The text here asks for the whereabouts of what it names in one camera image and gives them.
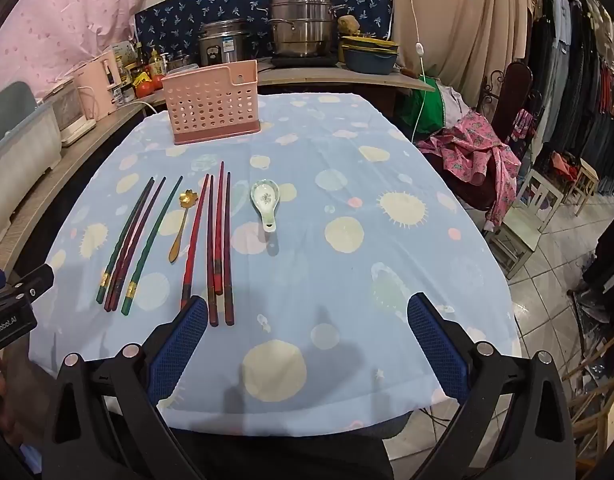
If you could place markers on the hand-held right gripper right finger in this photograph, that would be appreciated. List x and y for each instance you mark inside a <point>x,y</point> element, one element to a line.
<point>437,355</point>

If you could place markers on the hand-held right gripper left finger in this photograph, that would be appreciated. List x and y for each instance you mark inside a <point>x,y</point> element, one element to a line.
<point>179,355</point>

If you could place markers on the maroon chopstick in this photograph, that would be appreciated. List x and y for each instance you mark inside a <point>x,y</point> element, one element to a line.
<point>116,280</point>
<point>137,245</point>

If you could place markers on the green chopstick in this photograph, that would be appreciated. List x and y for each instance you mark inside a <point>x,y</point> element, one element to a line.
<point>154,244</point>
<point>126,240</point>

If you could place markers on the dark brown chopstick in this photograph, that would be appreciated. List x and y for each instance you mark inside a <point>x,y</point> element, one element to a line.
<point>212,250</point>
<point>229,250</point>

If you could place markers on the red chopstick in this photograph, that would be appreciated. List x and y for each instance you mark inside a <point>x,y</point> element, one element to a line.
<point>196,242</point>
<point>220,230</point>

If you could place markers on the gold flower spoon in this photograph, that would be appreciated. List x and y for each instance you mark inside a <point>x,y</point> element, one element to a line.
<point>179,240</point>

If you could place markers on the white ceramic soup spoon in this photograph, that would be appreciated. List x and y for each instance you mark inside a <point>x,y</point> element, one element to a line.
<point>265,195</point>

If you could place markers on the pink perforated utensil basket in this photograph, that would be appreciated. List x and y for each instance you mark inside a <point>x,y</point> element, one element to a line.
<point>212,105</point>

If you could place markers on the person's left hand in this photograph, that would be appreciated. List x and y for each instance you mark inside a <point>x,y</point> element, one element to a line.
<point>12,400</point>

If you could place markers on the grey plastic bin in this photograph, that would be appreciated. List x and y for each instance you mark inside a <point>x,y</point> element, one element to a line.
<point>17,160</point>

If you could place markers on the blue dotted tablecloth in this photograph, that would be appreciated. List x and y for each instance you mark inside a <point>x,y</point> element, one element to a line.
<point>347,260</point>

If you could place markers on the white small stool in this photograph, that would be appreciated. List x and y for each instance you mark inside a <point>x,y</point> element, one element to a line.
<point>524,230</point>

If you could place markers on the wooden sticks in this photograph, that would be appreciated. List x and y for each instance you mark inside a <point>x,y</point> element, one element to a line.
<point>594,400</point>

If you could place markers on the white kitchen appliance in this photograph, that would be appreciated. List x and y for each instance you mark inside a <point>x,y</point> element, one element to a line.
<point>72,115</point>

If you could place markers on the pink floral cloth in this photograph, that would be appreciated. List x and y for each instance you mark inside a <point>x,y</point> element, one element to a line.
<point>467,155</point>

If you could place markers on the pink kitchen appliance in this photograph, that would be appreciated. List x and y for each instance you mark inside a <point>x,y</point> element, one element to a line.
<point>99,85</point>

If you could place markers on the red tomato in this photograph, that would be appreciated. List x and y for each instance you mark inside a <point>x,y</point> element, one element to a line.
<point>145,88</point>

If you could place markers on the light wooden stool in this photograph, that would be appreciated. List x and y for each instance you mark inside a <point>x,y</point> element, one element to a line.
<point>584,180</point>

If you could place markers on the green cloth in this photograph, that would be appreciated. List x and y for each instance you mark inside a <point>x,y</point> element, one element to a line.
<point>419,110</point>

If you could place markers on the yellow oil bottle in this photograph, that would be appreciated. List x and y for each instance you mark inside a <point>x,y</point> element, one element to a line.
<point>157,62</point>

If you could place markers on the glass container with lid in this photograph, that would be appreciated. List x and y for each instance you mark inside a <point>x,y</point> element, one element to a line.
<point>182,63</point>

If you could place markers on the pink patterned sheet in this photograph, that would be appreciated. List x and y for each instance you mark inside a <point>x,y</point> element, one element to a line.
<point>62,15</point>

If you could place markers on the dark wooden chair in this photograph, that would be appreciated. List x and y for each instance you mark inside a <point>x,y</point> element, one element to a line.
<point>512,90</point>

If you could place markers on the blue casserole dish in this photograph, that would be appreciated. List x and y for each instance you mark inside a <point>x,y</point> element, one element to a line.
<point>372,62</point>

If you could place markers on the navy patterned cloth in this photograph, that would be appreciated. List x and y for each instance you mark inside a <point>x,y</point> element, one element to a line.
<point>187,20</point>

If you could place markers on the steel rice cooker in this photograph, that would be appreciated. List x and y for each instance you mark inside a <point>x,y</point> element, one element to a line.
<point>224,42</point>

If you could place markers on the rack of hanging clothes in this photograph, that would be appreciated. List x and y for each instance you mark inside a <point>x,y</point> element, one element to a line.
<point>577,75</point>

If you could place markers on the black induction cooker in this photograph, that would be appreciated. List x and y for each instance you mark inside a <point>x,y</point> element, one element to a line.
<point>304,61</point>

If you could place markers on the yellow baking dish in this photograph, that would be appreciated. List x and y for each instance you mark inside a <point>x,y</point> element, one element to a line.
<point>369,42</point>

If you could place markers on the beige curtain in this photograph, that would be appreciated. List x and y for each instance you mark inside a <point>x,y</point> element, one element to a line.
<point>462,15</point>

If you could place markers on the brown ginger root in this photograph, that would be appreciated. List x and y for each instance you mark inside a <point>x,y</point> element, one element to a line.
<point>349,25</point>

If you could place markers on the large steel steamer pot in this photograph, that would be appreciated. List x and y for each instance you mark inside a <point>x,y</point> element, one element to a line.
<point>302,22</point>

